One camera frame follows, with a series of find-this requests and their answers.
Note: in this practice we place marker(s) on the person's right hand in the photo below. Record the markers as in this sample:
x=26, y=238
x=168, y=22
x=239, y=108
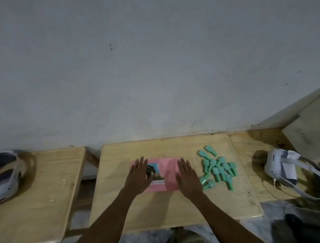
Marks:
x=188, y=182

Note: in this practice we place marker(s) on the person's left hand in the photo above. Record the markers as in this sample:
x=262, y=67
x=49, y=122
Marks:
x=137, y=179

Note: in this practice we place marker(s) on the pink box lid with picture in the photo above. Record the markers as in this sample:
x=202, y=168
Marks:
x=168, y=171

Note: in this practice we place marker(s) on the group of green small bottles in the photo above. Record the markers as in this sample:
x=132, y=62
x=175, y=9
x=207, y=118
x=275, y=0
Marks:
x=215, y=171

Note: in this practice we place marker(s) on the person's left forearm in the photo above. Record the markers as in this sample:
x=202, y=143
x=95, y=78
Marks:
x=110, y=220

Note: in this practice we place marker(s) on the person's right forearm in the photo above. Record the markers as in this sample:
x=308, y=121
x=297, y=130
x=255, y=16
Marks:
x=225, y=222

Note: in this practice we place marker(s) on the white handwritten cardboard box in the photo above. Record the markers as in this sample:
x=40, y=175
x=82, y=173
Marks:
x=302, y=140

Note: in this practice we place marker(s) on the patterned shorts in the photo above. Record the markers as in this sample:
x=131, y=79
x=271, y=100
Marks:
x=192, y=237

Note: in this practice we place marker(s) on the small dark knob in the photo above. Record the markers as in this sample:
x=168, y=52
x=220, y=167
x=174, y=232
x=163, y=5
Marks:
x=280, y=144

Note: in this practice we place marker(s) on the white and grey headset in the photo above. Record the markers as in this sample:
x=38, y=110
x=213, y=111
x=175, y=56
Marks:
x=10, y=185

